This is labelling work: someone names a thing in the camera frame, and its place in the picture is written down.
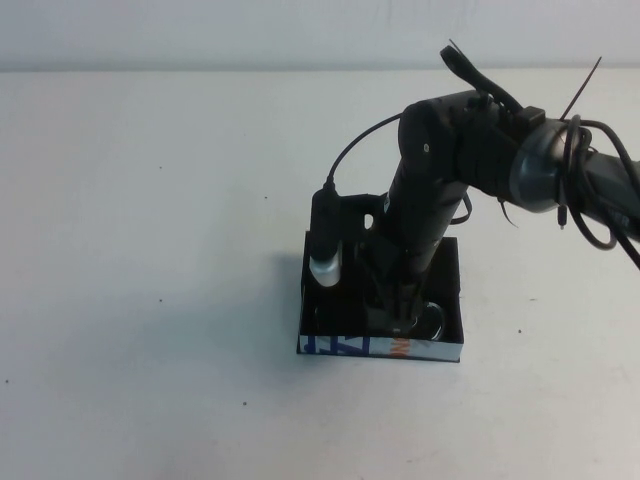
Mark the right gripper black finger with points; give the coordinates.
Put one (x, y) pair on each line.
(382, 315)
(412, 307)

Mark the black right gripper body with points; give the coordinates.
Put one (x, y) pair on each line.
(387, 260)

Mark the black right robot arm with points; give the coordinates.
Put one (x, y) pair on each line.
(435, 150)

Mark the black open glasses case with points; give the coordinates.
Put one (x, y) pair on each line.
(350, 346)

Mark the black zip tie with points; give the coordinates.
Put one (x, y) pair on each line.
(582, 87)

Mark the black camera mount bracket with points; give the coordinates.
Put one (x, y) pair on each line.
(357, 210)

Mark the black silver-tipped wrist camera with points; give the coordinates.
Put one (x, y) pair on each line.
(325, 240)

